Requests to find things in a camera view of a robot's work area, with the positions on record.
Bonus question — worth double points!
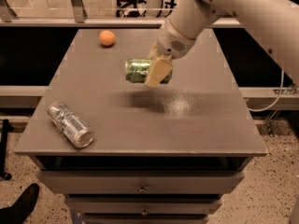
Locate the black shoe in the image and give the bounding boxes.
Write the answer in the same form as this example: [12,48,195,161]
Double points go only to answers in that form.
[0,183,40,224]

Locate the metal railing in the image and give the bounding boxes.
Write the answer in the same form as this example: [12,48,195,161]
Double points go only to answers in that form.
[0,0,244,29]

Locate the white cable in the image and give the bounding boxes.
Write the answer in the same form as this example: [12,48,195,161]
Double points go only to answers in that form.
[247,68,286,113]

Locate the silver redbull can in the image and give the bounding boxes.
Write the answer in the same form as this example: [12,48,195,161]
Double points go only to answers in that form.
[48,101,94,148]

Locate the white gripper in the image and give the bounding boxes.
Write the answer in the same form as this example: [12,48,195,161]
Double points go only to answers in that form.
[144,19,195,88]

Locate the black stand with wheel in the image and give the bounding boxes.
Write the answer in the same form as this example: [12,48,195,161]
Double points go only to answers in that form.
[0,119,13,180]

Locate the orange ball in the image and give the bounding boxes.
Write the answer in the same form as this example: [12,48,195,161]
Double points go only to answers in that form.
[99,30,115,47]

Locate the top drawer with knob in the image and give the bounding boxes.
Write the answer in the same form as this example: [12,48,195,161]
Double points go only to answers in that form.
[37,171,244,194]

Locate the black office chair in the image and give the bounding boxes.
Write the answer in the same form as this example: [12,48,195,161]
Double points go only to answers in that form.
[116,0,147,18]

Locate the grey drawer cabinet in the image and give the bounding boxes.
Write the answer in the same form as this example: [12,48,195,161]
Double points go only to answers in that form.
[16,29,266,224]

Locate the green soda can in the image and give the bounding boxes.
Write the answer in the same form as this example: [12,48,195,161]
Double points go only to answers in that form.
[125,58,172,84]

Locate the drawer with knob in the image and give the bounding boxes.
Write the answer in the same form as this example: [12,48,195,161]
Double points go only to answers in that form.
[65,195,222,215]
[37,171,244,194]

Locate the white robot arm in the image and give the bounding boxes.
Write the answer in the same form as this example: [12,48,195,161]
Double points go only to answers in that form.
[145,0,299,88]

